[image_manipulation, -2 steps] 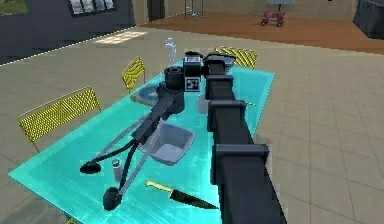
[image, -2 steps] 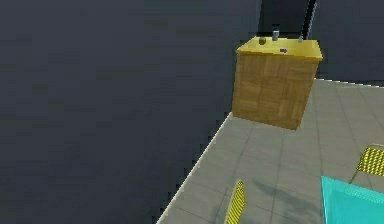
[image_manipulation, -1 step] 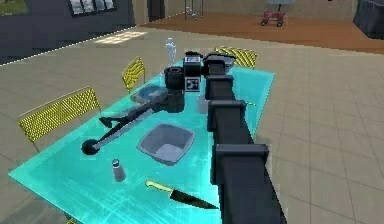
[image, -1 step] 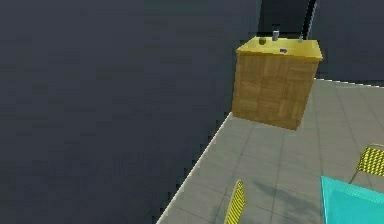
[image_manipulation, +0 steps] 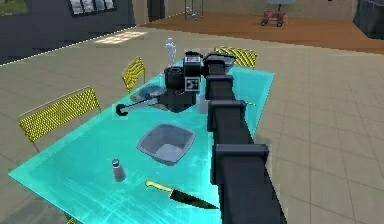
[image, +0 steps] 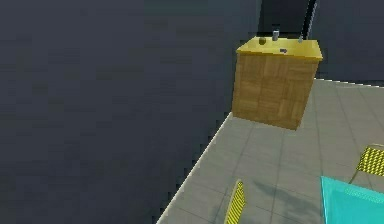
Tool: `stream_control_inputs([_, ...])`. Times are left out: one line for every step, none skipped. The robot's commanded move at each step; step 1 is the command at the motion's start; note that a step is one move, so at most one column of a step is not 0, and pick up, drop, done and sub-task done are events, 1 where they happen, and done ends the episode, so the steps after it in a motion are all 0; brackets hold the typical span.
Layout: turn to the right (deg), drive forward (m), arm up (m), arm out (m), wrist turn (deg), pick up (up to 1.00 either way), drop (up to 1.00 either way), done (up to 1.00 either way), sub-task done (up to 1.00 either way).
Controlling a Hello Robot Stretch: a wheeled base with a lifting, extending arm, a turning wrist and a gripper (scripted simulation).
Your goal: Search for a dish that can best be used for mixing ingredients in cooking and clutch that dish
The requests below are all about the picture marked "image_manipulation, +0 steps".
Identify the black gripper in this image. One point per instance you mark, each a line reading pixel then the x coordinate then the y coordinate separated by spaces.
pixel 175 96

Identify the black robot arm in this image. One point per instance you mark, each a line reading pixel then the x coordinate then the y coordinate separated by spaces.
pixel 240 173

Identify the yellow mesh chair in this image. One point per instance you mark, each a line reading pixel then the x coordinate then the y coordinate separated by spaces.
pixel 243 56
pixel 60 113
pixel 71 221
pixel 134 71

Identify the grey square bowl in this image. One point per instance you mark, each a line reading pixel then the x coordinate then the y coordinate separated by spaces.
pixel 166 143

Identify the clear glass cup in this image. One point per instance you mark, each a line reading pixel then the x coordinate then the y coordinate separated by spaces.
pixel 203 106

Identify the grey salt shaker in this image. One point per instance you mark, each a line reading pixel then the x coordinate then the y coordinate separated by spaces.
pixel 118 171

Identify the cyan glass table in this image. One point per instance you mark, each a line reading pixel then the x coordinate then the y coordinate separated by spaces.
pixel 90 166

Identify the dark room door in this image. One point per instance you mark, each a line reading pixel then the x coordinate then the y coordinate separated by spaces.
pixel 156 9

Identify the dark framed window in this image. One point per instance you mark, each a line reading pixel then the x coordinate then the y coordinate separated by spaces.
pixel 91 6

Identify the thin green yellow stick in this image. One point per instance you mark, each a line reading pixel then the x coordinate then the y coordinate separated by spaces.
pixel 252 104

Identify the red toy wagon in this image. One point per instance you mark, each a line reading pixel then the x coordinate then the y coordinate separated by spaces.
pixel 273 17

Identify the green framed picture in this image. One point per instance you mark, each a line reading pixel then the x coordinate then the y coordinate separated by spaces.
pixel 12 6

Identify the dark grey sofa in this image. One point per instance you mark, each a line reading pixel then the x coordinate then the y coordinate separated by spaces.
pixel 370 18

